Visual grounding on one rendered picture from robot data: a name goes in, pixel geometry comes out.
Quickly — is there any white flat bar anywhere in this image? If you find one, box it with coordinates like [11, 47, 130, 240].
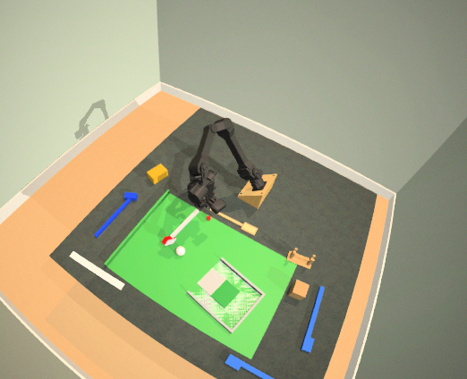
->
[70, 251, 124, 290]

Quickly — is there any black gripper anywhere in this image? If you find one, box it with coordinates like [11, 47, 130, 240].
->
[187, 183, 226, 214]

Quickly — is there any white golf ball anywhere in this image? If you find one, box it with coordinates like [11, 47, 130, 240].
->
[175, 246, 185, 256]

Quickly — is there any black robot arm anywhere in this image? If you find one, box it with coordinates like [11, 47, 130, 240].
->
[187, 118, 267, 208]

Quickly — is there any green putting mat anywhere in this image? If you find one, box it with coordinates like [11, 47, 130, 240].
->
[108, 193, 297, 359]

